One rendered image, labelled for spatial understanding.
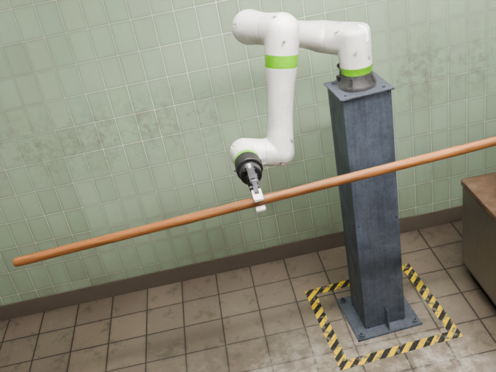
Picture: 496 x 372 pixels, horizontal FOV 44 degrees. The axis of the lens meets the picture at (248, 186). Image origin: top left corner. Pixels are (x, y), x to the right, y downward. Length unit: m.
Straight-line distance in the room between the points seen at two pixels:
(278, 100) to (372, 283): 1.12
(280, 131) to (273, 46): 0.29
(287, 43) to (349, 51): 0.38
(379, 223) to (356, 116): 0.53
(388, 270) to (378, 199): 0.39
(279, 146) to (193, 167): 1.11
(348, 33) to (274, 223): 1.40
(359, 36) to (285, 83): 0.41
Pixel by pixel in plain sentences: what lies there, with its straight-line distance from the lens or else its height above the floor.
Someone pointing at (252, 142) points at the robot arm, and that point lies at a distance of 2.20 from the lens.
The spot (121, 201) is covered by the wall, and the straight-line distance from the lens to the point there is 3.33.
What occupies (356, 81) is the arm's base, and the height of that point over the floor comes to 1.24.
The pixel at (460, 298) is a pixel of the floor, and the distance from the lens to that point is 3.26.
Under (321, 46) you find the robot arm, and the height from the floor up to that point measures 1.37.
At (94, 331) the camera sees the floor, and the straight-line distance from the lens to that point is 3.48.
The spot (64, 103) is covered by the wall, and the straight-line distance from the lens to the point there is 3.13.
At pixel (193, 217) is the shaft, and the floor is 1.15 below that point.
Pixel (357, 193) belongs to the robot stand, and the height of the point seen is 0.76.
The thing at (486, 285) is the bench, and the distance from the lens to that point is 3.11.
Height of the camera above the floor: 2.13
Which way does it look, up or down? 29 degrees down
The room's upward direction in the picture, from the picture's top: 11 degrees counter-clockwise
